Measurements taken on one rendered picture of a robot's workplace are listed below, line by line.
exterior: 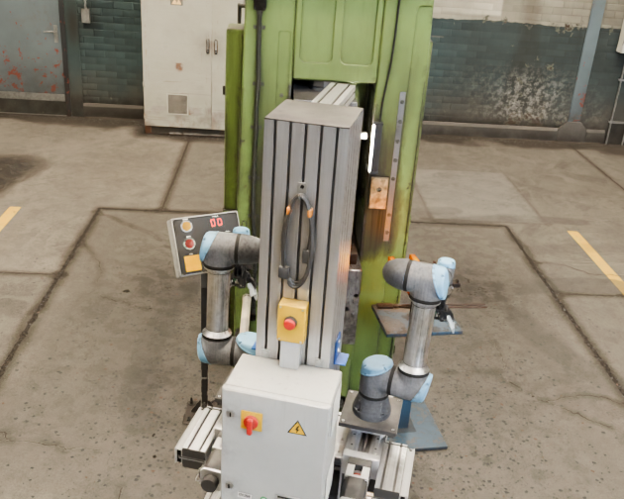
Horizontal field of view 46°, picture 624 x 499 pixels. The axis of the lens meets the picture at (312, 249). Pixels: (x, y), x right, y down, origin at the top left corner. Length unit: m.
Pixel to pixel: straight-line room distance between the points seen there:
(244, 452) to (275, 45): 1.97
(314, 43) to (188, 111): 5.51
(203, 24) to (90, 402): 5.42
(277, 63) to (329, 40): 0.27
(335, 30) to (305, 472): 2.08
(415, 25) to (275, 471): 2.18
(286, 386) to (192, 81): 6.88
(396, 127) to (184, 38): 5.39
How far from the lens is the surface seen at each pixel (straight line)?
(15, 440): 4.20
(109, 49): 9.68
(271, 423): 2.32
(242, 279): 3.28
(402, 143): 3.77
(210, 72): 8.88
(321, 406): 2.24
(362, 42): 3.63
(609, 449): 4.48
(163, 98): 9.03
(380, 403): 2.86
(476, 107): 9.92
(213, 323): 2.85
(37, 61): 9.97
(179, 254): 3.54
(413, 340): 2.70
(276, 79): 3.63
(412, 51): 3.67
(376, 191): 3.80
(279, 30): 3.59
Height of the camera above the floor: 2.57
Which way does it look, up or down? 25 degrees down
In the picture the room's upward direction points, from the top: 4 degrees clockwise
